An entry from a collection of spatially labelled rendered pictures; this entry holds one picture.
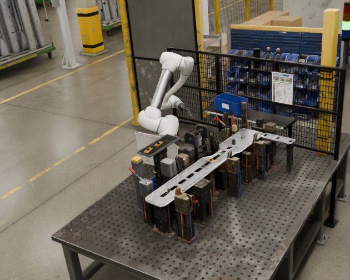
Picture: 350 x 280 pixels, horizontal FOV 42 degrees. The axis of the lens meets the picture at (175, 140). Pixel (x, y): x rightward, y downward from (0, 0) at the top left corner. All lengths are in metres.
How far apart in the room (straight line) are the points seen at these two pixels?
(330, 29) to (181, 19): 2.48
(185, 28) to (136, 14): 0.78
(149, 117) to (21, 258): 1.81
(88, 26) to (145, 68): 4.83
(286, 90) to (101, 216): 1.98
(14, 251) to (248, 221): 2.40
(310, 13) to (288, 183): 6.85
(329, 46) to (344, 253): 1.80
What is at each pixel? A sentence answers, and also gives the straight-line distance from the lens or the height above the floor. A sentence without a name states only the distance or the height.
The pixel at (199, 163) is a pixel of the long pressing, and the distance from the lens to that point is 3.62.
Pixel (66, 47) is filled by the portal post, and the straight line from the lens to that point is 10.43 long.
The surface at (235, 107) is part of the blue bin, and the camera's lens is 4.34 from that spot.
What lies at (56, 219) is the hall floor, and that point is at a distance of 5.06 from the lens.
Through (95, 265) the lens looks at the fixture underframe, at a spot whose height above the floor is 0.23.
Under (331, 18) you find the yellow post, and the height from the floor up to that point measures 1.94.
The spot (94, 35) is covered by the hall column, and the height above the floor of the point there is 0.47.
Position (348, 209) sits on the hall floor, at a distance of 4.92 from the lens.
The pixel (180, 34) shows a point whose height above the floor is 1.42.
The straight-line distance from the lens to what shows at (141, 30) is 6.39.
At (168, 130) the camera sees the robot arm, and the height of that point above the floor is 0.99.
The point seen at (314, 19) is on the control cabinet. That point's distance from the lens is 10.39.
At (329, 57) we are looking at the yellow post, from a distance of 4.04.
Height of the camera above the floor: 2.75
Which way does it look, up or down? 26 degrees down
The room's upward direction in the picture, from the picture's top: 5 degrees counter-clockwise
